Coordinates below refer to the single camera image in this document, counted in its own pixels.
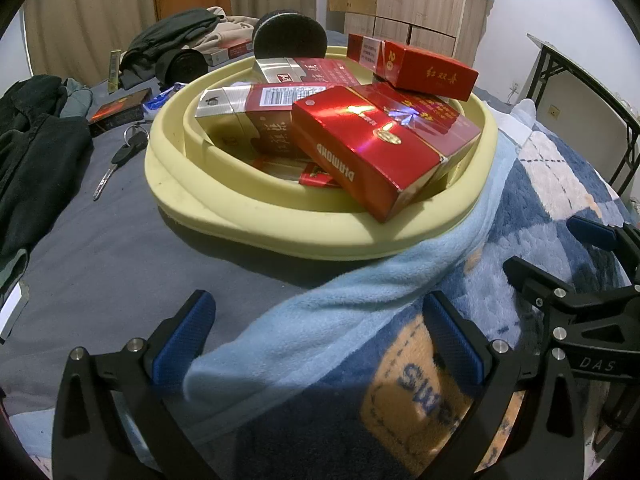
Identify pale yellow plastic basin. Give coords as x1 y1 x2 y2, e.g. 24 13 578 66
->
144 45 499 262

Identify black-legged folding table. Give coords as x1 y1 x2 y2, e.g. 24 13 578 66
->
526 32 640 196

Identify black jacket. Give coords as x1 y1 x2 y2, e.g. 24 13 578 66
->
0 75 94 301

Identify key bunch with black fob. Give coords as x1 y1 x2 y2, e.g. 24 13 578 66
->
92 127 150 202

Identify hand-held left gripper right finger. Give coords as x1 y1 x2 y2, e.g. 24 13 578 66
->
422 290 586 480

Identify red carton with gold print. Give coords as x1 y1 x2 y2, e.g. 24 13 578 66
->
372 42 479 102

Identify dark green clothes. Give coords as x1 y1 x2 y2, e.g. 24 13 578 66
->
120 8 226 88

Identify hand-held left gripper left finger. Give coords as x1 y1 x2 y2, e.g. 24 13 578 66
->
51 289 217 480

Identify blue and white packet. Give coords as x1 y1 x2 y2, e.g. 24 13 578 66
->
142 85 188 113

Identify white paper scrap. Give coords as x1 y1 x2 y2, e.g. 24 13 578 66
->
0 280 32 343

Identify grey bed sheet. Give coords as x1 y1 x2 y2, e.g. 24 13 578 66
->
0 30 401 441

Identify red and silver box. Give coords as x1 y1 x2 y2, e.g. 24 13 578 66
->
200 42 253 67

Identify blue checked fleece blanket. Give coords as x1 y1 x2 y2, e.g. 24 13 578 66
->
182 100 640 480

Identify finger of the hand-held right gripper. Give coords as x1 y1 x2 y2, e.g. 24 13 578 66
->
502 255 640 346
567 215 640 286

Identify grey-green cloth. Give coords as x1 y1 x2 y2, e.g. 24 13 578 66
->
55 77 94 118

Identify dark red flat box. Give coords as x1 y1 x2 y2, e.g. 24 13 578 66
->
89 87 152 137

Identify beige garment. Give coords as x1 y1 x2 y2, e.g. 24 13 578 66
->
205 6 262 48

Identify red carton with silver end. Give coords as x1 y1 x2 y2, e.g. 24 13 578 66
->
252 56 364 89
195 82 331 155

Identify black round sandwich sponge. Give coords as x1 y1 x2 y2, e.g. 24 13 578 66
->
251 8 329 61

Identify shiny red carton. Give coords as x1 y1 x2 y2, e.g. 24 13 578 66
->
291 85 482 223

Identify dark cylindrical object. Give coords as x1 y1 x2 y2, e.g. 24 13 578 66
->
155 49 209 84

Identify narrow yellow-green box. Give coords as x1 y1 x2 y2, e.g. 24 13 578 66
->
107 49 122 95

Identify beige curtain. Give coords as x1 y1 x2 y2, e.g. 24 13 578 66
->
22 0 317 86

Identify red carton with white label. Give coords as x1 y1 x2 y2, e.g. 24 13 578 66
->
346 33 387 78

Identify small red pack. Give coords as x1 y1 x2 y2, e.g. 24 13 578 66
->
299 162 346 188

